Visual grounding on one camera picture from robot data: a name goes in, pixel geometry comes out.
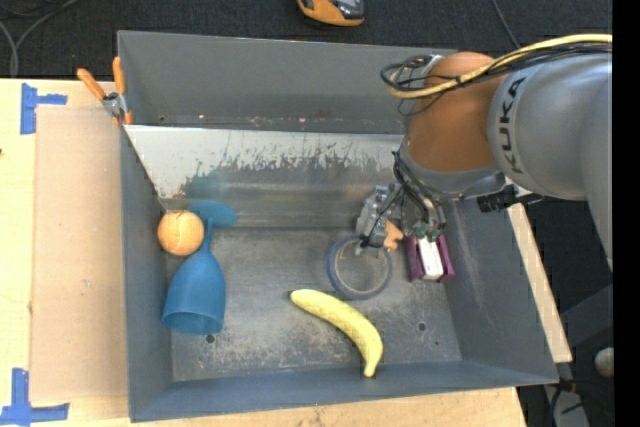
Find small orange toy piece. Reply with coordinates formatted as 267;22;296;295
383;220;404;251

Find purple and white box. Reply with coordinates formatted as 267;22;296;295
403;233;456;284

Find blue tape roll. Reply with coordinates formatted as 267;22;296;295
325;233;394;301

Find yellow banana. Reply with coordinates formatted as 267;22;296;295
289;288;385;379

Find grey metal bin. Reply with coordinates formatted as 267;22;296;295
115;29;560;424

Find blue plastic goblet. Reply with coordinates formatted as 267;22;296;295
160;199;239;336

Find orange ball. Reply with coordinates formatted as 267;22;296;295
156;209;206;258

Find brown cardboard board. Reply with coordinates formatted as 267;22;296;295
27;105;131;409

